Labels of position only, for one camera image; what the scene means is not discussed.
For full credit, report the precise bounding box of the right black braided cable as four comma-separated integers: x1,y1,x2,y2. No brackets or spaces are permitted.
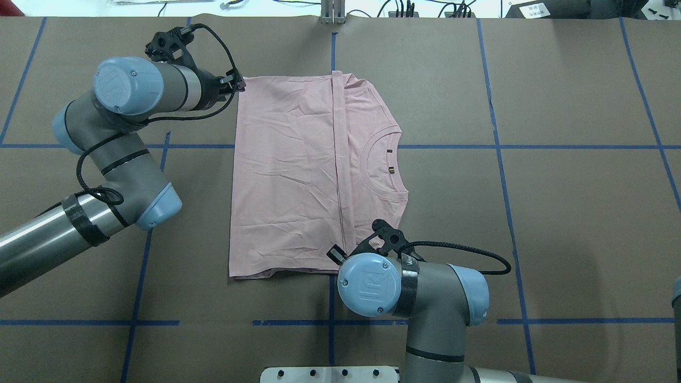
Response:
404,242,512,276

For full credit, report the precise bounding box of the black braided cable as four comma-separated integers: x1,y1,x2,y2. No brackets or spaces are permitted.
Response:
35,23,240,219
404,242,512,276

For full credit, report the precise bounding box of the aluminium frame post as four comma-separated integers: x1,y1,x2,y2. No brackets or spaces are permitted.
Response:
319,0,347,25

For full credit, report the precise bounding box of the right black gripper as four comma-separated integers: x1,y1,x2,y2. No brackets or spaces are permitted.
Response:
326,242,373,265

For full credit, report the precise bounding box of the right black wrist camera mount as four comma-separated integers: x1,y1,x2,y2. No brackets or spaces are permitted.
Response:
362,219,424,261

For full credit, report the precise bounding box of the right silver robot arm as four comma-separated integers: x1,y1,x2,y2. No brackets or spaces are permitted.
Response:
327,235,559,382

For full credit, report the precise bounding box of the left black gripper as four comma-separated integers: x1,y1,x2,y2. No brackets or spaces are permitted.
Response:
198,68,246,111

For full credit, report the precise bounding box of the black power box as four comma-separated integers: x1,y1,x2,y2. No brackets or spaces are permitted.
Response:
503,1,591,19

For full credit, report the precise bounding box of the pink Snoopy t-shirt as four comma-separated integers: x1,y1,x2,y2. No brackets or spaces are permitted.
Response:
228,71,409,279

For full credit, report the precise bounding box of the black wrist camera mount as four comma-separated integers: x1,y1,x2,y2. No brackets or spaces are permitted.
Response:
362,219,424,261
144,27,198,70

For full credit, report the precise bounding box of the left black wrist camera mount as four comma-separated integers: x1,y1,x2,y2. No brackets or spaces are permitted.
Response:
144,27,198,70

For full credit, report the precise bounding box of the left black braided cable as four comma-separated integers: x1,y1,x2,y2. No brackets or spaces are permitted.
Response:
35,23,240,219

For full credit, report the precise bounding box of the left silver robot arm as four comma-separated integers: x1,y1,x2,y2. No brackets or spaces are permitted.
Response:
1,56,245,296

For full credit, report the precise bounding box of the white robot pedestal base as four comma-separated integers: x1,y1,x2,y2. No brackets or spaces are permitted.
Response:
260,365,401,382

